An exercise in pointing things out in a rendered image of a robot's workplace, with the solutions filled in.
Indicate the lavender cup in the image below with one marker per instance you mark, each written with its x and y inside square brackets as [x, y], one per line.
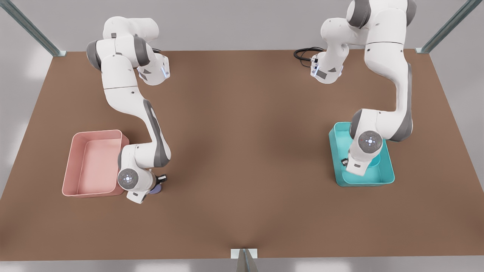
[157, 188]

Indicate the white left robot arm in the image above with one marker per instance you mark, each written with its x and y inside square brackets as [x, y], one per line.
[385, 56]

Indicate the silver frame post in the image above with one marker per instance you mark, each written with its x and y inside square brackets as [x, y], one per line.
[448, 26]
[244, 260]
[30, 28]

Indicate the teal bowl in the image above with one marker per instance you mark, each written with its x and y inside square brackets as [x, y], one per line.
[375, 160]

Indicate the teal plastic box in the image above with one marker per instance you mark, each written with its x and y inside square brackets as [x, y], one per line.
[382, 173]

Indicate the pink plastic box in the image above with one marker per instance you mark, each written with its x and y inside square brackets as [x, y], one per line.
[94, 164]

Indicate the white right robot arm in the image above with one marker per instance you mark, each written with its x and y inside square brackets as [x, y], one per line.
[124, 83]

